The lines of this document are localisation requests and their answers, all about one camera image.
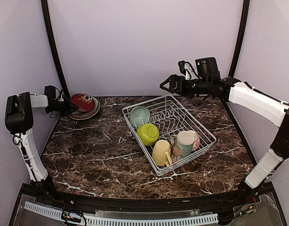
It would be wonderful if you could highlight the light teal plate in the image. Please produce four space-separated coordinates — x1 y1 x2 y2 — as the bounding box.
71 97 101 117

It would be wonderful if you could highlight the yellow mug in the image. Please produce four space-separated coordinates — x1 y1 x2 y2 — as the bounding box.
152 140 173 166

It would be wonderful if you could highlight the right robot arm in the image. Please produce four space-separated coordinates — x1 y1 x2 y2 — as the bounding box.
160 57 289 204

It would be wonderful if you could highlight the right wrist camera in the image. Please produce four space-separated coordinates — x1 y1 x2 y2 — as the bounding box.
178 60 198 80

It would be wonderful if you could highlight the white wire dish rack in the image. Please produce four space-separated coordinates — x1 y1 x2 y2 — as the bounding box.
122 95 216 176

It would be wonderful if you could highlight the black frame post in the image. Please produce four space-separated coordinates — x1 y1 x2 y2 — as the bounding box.
228 0 250 77
41 0 70 96

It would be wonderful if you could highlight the lime green bowl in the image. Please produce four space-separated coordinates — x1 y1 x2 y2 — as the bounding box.
137 123 160 146

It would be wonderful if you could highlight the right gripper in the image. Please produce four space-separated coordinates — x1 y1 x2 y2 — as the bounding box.
161 73 211 98

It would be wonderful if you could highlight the white slotted cable duct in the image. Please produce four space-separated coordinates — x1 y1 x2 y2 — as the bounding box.
24 202 219 226

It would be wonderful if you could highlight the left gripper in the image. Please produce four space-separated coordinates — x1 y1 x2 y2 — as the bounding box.
46 96 79 117

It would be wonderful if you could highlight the teal patterned mug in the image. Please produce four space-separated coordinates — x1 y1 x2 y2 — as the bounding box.
170 131 195 162

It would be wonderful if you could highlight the light teal bowl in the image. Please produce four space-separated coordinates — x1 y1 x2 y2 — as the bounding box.
129 106 151 128

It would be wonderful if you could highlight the left black frame post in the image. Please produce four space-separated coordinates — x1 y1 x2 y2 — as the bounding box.
41 0 70 96

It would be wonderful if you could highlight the right black frame post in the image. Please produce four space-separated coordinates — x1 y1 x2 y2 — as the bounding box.
228 0 250 77

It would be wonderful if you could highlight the black front rail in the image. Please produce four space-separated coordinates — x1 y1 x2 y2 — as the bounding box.
19 182 274 217

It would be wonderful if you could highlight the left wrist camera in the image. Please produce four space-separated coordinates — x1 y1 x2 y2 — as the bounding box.
44 85 63 102

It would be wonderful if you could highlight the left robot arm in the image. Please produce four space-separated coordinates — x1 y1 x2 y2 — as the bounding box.
5 85 78 183

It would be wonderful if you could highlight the pink and white cup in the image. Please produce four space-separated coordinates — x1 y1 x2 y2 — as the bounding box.
188 130 200 151

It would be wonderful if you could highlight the dark red floral bowl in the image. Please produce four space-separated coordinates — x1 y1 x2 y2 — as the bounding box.
70 93 96 112

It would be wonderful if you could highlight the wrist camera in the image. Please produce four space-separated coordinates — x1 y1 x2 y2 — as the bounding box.
44 85 63 102
178 60 198 80

